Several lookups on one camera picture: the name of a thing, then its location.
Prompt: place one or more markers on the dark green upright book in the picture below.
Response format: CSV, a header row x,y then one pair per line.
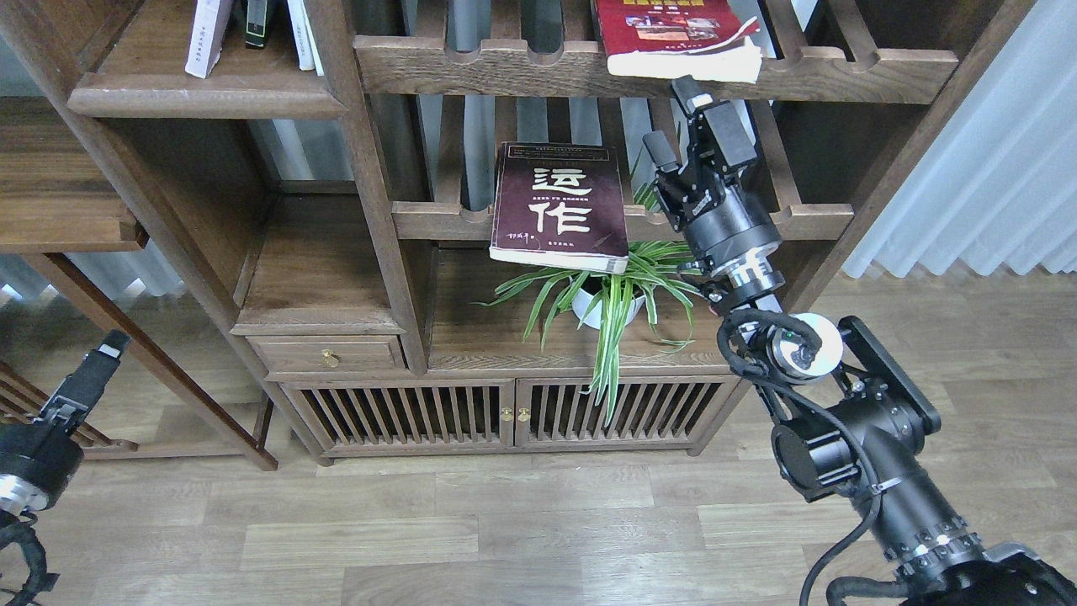
x,y
257,18

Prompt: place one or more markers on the white plant pot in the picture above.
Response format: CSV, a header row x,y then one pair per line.
x,y
587,305

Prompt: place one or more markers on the white lavender paperback book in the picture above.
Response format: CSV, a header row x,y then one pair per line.
x,y
210,23

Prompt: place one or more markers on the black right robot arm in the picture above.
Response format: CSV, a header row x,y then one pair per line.
x,y
847,419

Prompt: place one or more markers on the white upright book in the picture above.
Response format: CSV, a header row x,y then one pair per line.
x,y
309,57

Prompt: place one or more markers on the wooden side furniture left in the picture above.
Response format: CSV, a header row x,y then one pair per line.
x,y
56,201

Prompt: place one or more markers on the red book on top shelf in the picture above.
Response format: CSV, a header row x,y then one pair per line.
x,y
671,39

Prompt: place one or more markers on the green spider plant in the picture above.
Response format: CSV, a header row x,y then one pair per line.
x,y
651,267

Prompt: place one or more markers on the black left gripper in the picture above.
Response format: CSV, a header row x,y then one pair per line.
x,y
39,459

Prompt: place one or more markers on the white curtain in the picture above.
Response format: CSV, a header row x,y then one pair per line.
x,y
998,187

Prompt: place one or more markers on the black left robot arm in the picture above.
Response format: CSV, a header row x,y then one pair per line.
x,y
17,529

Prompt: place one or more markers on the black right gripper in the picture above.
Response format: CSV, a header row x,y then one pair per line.
x,y
718,222

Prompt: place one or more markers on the dark red book white characters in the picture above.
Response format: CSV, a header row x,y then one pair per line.
x,y
561,205

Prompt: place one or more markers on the dark wooden bookshelf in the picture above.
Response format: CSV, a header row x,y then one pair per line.
x,y
331,229

